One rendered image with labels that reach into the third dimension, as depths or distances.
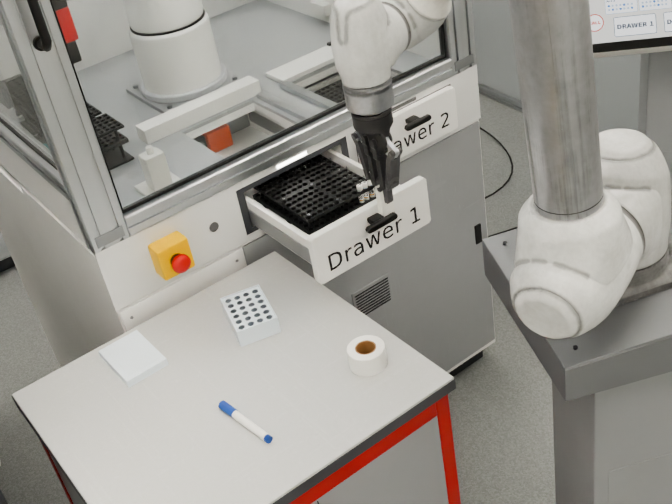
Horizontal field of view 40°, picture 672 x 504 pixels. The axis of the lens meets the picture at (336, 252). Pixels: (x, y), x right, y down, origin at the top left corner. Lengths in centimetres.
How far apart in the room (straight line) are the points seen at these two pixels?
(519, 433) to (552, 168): 137
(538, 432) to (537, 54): 153
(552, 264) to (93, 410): 88
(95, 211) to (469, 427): 127
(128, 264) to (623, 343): 95
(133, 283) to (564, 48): 104
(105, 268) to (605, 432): 101
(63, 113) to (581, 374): 100
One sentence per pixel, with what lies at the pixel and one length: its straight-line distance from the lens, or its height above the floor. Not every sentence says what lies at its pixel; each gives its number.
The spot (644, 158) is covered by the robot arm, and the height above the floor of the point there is 111.
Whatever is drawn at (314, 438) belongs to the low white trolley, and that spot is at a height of 76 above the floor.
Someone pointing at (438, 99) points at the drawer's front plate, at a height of 92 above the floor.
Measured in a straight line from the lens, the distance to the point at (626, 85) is 361.
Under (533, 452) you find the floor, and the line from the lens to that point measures 256.
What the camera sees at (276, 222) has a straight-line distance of 190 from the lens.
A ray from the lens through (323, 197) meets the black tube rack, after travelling 193.
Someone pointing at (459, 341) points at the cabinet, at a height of 15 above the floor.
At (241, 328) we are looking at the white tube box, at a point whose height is 79.
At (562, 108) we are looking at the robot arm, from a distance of 128.
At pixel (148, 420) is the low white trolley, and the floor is 76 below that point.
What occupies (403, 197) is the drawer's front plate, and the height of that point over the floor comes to 91.
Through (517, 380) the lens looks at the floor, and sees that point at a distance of 275.
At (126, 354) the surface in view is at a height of 78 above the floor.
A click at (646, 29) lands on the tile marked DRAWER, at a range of 229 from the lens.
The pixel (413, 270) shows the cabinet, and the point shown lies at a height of 48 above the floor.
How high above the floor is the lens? 190
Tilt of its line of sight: 35 degrees down
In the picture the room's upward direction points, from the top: 11 degrees counter-clockwise
